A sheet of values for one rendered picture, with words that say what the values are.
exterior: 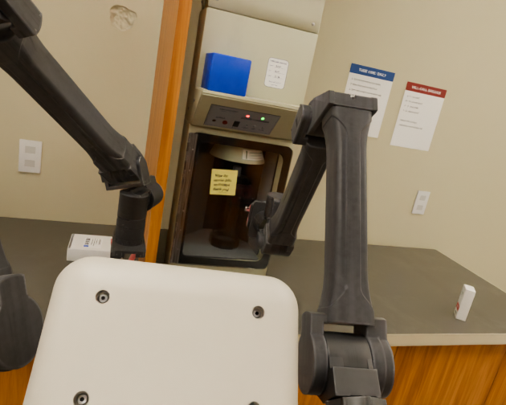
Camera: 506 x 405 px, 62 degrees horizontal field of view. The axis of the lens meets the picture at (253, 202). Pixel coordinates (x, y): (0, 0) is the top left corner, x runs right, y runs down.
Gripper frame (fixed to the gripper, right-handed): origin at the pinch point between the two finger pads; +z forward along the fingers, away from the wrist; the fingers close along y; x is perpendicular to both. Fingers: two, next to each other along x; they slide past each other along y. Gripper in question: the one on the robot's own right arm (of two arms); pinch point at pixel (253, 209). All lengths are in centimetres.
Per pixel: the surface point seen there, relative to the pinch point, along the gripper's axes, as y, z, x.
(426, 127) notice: 30, 50, -90
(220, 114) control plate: 25.4, -1.0, 14.6
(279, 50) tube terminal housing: 44.7, 6.2, -0.3
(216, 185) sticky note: 4.8, 4.5, 11.1
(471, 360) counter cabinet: -38, -20, -78
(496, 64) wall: 63, 51, -117
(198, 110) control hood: 25.5, -1.0, 20.4
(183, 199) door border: -0.6, 4.7, 19.9
